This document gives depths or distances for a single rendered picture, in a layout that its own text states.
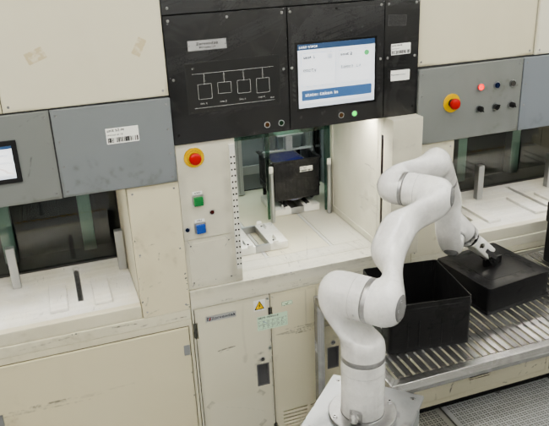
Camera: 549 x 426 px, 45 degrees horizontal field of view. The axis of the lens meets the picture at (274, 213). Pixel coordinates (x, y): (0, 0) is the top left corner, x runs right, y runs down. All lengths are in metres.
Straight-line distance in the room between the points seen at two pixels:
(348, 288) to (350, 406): 0.35
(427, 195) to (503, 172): 1.53
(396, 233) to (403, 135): 0.67
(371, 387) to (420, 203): 0.51
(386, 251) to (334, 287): 0.17
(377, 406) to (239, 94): 1.05
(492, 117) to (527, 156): 0.81
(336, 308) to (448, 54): 1.14
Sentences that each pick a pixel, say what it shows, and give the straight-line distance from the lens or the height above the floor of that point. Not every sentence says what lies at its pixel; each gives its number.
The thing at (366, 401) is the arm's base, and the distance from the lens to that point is 1.88.
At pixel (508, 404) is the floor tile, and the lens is 3.34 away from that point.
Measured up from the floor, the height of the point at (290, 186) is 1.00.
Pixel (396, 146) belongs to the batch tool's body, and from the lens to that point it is 2.42.
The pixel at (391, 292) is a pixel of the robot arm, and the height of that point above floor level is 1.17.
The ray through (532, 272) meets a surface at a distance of 2.57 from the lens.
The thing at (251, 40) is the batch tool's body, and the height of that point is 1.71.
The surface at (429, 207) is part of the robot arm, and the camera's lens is 1.88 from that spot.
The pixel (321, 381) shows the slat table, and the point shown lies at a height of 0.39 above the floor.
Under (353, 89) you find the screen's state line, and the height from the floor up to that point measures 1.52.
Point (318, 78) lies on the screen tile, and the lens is 2.28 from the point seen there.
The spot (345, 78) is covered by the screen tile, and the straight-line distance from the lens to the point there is 2.32.
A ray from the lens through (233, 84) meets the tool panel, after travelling 2.18.
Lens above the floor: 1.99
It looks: 22 degrees down
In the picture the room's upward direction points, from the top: 3 degrees counter-clockwise
